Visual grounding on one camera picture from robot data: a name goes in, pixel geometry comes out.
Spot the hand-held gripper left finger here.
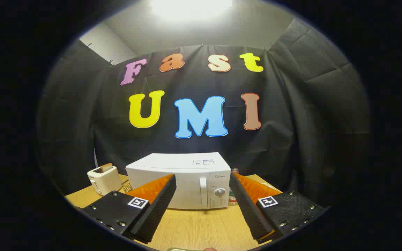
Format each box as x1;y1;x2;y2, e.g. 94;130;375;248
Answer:
82;174;177;244

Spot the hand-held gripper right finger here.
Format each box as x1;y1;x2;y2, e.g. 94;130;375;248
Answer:
229;173;327;244

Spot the white microwave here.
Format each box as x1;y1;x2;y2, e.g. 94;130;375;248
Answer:
126;152;231;210

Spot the clear plastic bottle red label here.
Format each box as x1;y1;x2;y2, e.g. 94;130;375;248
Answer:
228;168;240;206

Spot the white toaster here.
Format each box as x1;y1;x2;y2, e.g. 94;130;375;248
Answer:
87;166;122;196

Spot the ceiling light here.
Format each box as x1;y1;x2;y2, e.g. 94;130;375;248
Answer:
150;0;233;18

